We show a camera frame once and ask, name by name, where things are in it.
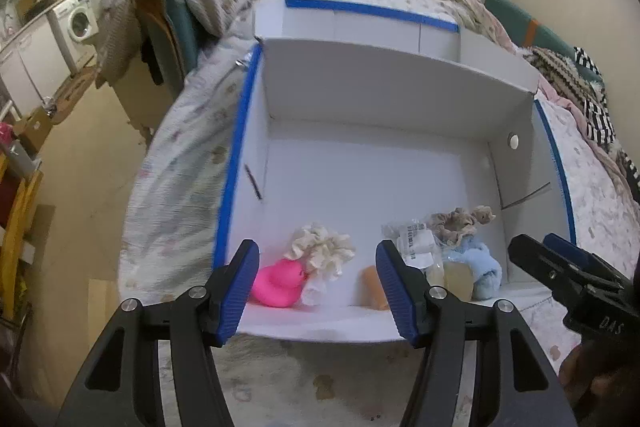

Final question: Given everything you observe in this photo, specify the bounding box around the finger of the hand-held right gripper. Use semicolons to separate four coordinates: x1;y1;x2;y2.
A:
542;233;633;280
507;234;626;308

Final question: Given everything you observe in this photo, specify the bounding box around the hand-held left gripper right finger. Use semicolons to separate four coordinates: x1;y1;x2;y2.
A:
375;239;578;427

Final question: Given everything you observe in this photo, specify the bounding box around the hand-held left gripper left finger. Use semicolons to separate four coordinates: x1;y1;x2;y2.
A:
55;238;262;427

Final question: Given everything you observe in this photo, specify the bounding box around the tan soft cylinder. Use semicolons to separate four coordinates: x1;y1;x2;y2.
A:
362;266;391;310

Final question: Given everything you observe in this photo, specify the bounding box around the pink rubber duck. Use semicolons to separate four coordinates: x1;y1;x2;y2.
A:
250;257;307;308

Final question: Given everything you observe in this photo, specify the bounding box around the clear plastic packet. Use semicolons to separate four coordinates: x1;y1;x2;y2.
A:
382;214;446;288

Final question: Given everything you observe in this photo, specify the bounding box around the light blue fluffy cloth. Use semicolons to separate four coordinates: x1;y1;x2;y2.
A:
442;237;503;300

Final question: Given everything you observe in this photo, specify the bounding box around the beige sponge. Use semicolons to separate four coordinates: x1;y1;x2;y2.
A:
442;259;476;300

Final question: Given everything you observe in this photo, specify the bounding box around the white fluffy cloth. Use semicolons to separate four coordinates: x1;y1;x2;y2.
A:
300;277;328;308

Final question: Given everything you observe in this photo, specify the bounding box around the cream scrunchie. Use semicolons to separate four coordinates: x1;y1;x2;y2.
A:
286;222;357;285

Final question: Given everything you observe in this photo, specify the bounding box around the beige scrunchie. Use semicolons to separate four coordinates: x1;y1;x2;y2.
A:
430;205;497;248

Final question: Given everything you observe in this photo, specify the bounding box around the blue and white cardboard box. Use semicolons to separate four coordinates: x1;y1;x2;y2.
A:
212;0;581;343

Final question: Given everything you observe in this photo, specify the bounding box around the person's right hand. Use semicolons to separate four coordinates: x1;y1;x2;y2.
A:
557;332;640;425

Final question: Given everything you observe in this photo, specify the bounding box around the pink blanket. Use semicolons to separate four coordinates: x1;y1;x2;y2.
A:
537;87;628;188

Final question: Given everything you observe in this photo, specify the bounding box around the bed with floral blanket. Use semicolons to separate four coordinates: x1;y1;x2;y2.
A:
120;0;640;427

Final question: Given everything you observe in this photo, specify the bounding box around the black and white striped cloth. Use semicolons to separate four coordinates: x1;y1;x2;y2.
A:
572;47;618;142

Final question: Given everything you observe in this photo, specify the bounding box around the yellow knitted blanket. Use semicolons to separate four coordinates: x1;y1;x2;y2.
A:
530;47;606;108

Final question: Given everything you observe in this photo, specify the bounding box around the wooden chair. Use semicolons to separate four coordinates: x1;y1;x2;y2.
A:
107;0;201;135

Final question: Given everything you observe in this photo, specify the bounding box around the yellow wooden rack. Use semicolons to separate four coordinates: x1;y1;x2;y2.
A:
0;152;46;323

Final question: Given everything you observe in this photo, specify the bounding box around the teal headboard cushion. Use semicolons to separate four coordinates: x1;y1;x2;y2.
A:
482;0;606;82

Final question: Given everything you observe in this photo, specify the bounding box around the brown cardboard box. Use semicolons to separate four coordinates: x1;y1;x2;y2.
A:
12;104;56;152

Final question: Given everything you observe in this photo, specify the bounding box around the teal cloth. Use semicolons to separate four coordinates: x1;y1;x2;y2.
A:
137;0;203;78

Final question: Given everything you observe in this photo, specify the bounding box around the white cabinet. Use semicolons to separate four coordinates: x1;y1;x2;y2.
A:
0;14;71;118

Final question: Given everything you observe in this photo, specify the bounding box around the white washing machine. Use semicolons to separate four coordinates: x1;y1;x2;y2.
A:
52;0;101;45

